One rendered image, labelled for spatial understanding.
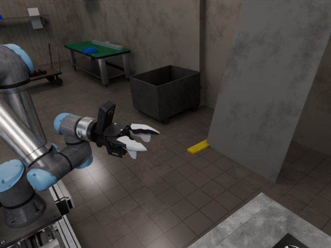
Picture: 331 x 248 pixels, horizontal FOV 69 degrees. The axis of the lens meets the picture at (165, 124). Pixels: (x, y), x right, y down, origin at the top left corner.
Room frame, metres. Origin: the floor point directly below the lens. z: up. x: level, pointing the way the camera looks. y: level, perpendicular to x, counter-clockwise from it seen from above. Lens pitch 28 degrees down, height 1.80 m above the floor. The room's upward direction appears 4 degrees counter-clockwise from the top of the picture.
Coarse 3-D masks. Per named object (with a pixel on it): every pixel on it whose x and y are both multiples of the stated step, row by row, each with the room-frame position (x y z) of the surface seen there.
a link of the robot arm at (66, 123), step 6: (60, 114) 0.73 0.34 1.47; (66, 114) 0.72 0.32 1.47; (72, 114) 0.72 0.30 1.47; (60, 120) 0.70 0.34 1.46; (66, 120) 0.69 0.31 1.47; (72, 120) 0.68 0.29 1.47; (78, 120) 0.68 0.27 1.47; (54, 126) 0.70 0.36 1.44; (60, 126) 0.69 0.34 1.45; (66, 126) 0.68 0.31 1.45; (72, 126) 0.67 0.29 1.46; (60, 132) 0.69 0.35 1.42; (66, 132) 0.68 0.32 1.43; (72, 132) 0.66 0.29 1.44; (66, 138) 0.68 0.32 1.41; (72, 138) 0.68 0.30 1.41; (78, 138) 0.66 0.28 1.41
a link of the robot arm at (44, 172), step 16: (0, 96) 0.72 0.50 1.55; (0, 112) 0.65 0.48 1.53; (0, 128) 0.63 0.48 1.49; (16, 128) 0.64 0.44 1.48; (16, 144) 0.61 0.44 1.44; (32, 144) 0.62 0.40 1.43; (32, 160) 0.59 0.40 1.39; (48, 160) 0.60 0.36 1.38; (64, 160) 0.62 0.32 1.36; (32, 176) 0.55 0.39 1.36; (48, 176) 0.56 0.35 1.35
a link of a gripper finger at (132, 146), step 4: (124, 136) 0.58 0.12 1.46; (120, 140) 0.56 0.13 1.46; (124, 140) 0.56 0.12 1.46; (128, 140) 0.56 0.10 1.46; (132, 140) 0.56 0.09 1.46; (128, 144) 0.54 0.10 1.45; (132, 144) 0.54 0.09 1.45; (136, 144) 0.54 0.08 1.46; (140, 144) 0.54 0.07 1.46; (124, 148) 0.57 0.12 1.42; (128, 148) 0.54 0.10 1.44; (132, 148) 0.54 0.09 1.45; (136, 148) 0.53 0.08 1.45; (140, 148) 0.53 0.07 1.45; (144, 148) 0.53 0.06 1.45; (132, 152) 0.55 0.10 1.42; (136, 152) 0.54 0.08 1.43; (132, 156) 0.55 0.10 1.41
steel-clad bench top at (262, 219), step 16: (240, 208) 0.88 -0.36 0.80; (256, 208) 0.87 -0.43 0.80; (272, 208) 0.86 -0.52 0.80; (224, 224) 0.79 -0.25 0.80; (240, 224) 0.78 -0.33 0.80; (256, 224) 0.77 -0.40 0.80; (272, 224) 0.77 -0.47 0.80; (288, 224) 0.76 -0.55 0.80; (304, 224) 0.75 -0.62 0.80; (208, 240) 0.71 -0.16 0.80; (224, 240) 0.70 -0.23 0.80; (240, 240) 0.70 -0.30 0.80; (256, 240) 0.69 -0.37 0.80; (272, 240) 0.69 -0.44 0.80; (304, 240) 0.67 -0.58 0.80; (320, 240) 0.67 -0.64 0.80
